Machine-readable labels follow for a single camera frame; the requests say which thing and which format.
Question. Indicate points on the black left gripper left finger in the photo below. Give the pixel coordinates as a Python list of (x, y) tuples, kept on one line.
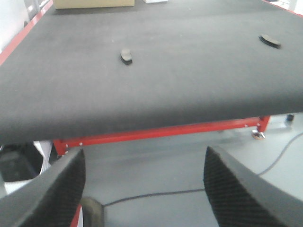
[(49, 200)]

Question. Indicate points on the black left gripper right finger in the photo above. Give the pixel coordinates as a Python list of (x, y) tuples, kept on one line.
[(240, 198)]

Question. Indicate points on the grey brake pad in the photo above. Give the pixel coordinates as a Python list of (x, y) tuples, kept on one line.
[(126, 57), (268, 40)]

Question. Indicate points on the dark grey conveyor belt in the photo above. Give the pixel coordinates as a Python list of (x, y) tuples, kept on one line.
[(146, 71)]

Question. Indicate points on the large cardboard box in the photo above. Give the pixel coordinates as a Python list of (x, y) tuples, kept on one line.
[(82, 4)]

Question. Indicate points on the white labelled box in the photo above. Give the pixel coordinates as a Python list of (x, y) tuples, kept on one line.
[(154, 1)]

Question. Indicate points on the red conveyor frame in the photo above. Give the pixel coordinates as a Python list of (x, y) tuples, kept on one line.
[(154, 134)]

